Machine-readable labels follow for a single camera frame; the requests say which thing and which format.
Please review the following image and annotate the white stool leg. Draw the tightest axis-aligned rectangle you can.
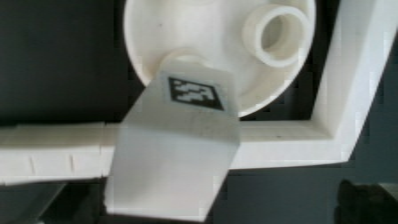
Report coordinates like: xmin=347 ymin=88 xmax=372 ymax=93
xmin=105 ymin=60 xmax=240 ymax=222

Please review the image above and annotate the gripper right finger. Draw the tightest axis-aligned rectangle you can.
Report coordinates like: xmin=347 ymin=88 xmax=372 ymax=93
xmin=336 ymin=180 xmax=398 ymax=224

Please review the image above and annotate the white round stool seat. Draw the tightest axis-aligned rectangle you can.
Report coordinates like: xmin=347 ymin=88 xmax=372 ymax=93
xmin=123 ymin=0 xmax=316 ymax=115

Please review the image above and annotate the white front rail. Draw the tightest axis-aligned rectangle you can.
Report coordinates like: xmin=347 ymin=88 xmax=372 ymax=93
xmin=0 ymin=121 xmax=352 ymax=186

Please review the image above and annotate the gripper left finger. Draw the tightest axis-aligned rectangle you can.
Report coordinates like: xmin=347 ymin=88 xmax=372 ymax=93
xmin=0 ymin=182 xmax=66 ymax=224

